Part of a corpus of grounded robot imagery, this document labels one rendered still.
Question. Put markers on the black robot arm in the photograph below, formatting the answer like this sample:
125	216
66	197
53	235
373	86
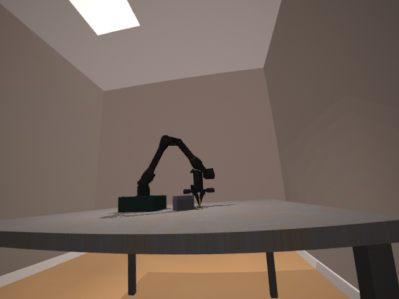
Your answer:
148	176

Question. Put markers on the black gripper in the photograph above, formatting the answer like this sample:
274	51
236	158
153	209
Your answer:
198	185

